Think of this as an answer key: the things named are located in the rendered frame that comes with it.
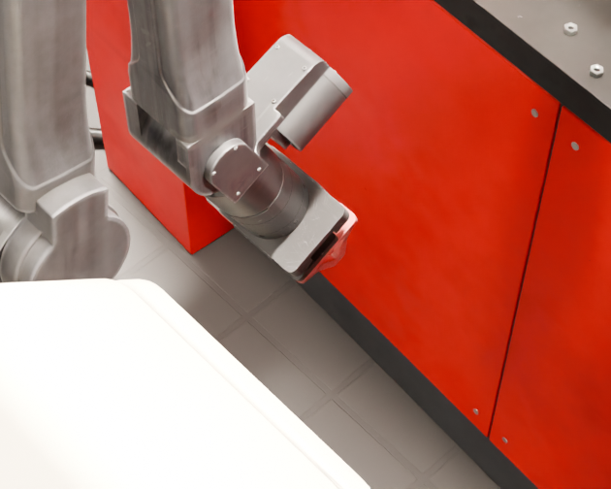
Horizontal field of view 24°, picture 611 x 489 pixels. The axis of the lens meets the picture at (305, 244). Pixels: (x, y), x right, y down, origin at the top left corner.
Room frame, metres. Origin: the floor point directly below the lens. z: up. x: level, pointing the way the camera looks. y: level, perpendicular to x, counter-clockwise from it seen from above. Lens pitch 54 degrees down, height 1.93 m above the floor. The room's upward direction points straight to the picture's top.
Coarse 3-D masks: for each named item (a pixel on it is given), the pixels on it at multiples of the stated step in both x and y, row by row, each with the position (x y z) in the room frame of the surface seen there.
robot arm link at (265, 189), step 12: (276, 132) 0.64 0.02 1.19; (264, 144) 0.63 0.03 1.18; (288, 144) 0.65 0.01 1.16; (264, 156) 0.63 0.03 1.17; (276, 156) 0.66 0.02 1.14; (276, 168) 0.64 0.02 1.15; (264, 180) 0.62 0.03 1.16; (276, 180) 0.63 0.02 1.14; (252, 192) 0.61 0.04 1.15; (264, 192) 0.62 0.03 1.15; (276, 192) 0.63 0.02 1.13; (216, 204) 0.61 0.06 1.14; (228, 204) 0.61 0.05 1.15; (240, 204) 0.61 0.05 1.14; (252, 204) 0.61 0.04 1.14; (264, 204) 0.62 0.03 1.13; (240, 216) 0.62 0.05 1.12
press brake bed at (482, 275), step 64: (256, 0) 1.39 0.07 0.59; (320, 0) 1.29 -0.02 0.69; (384, 0) 1.20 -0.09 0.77; (384, 64) 1.19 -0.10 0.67; (448, 64) 1.11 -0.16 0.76; (512, 64) 1.04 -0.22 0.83; (384, 128) 1.19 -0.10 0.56; (448, 128) 1.10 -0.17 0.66; (512, 128) 1.03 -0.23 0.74; (576, 128) 0.97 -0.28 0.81; (384, 192) 1.18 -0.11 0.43; (448, 192) 1.09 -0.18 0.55; (512, 192) 1.02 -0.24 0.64; (576, 192) 0.95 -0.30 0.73; (384, 256) 1.17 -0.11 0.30; (448, 256) 1.08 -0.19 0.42; (512, 256) 1.00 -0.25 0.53; (576, 256) 0.94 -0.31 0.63; (384, 320) 1.16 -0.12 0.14; (448, 320) 1.07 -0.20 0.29; (512, 320) 0.99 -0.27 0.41; (576, 320) 0.92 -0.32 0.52; (448, 384) 1.05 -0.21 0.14; (512, 384) 0.97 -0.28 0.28; (576, 384) 0.90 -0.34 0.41; (512, 448) 0.95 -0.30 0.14; (576, 448) 0.88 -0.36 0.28
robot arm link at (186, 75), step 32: (128, 0) 0.61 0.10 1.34; (160, 0) 0.59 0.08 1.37; (192, 0) 0.59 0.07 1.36; (224, 0) 0.61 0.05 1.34; (160, 32) 0.59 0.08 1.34; (192, 32) 0.59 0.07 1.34; (224, 32) 0.61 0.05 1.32; (128, 64) 0.62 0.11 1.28; (160, 64) 0.59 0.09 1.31; (192, 64) 0.59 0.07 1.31; (224, 64) 0.60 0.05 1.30; (128, 96) 0.62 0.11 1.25; (160, 96) 0.59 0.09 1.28; (192, 96) 0.58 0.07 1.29; (224, 96) 0.59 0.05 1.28; (128, 128) 0.62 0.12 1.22; (160, 128) 0.60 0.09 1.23; (192, 128) 0.58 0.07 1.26; (224, 128) 0.59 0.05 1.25; (160, 160) 0.60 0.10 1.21; (192, 160) 0.57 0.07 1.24
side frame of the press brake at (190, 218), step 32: (96, 0) 1.53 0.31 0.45; (96, 32) 1.54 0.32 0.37; (128, 32) 1.47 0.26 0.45; (96, 64) 1.56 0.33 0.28; (96, 96) 1.57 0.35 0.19; (128, 160) 1.52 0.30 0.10; (160, 192) 1.44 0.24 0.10; (192, 192) 1.40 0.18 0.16; (192, 224) 1.39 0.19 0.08; (224, 224) 1.43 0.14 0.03
